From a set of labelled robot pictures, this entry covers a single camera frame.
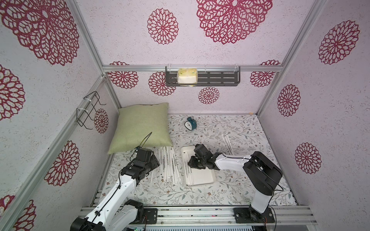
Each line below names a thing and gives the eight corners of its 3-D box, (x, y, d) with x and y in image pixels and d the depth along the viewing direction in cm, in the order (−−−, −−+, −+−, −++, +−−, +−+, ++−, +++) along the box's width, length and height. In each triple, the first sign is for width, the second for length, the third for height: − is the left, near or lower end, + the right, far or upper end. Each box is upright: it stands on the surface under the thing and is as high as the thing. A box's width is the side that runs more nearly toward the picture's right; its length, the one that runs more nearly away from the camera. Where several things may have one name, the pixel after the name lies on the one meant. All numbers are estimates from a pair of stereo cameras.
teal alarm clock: (184, 127, 115) (184, 119, 108) (189, 123, 117) (190, 116, 111) (191, 132, 112) (192, 125, 105) (196, 128, 114) (197, 121, 107)
